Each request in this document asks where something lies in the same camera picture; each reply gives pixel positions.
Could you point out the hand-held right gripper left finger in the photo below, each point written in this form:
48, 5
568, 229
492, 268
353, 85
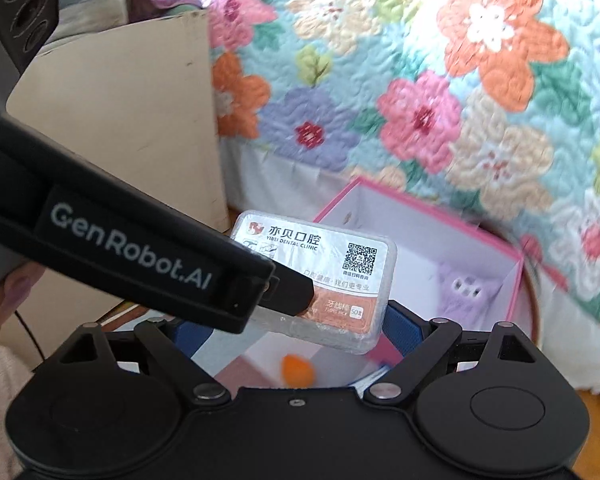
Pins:
187, 336

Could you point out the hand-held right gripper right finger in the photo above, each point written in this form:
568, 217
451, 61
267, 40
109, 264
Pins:
405, 330

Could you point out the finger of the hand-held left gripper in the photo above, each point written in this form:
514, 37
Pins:
290, 295

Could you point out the clear dental floss box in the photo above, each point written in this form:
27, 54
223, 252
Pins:
305, 240

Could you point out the orange ball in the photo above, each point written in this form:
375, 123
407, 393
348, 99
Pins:
298, 370

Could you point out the pink storage box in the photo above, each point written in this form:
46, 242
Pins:
430, 230

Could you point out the person's left hand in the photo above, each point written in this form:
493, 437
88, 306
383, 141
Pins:
15, 290

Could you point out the purple plush toy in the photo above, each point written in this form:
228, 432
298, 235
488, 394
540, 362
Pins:
467, 290

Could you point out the beige cabinet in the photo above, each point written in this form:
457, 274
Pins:
130, 110

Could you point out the striped pale cloth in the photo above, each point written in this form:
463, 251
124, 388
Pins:
95, 0

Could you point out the floral quilt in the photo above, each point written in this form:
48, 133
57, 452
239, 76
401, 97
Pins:
380, 35

